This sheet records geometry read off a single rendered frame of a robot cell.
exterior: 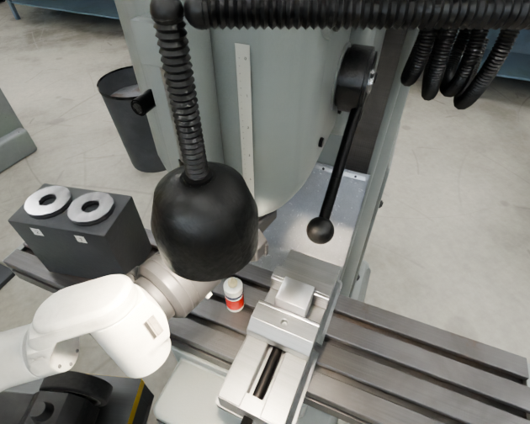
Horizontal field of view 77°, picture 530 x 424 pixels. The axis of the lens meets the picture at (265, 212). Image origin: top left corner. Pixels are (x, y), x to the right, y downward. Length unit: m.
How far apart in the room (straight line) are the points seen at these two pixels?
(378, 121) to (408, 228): 1.60
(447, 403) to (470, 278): 1.51
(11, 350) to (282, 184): 0.35
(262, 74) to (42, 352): 0.36
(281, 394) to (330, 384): 0.13
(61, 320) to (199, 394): 0.49
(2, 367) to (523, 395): 0.84
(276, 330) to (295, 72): 0.47
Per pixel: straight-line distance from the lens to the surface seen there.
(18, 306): 2.25
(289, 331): 0.65
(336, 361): 0.75
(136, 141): 2.52
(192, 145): 0.19
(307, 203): 0.91
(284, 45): 0.28
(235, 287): 0.71
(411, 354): 0.80
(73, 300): 0.43
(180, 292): 0.42
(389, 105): 0.78
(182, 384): 0.86
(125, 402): 1.34
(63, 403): 1.18
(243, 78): 0.29
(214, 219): 0.20
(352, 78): 0.38
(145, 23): 0.27
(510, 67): 4.31
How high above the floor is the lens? 1.62
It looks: 46 degrees down
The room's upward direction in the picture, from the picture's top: straight up
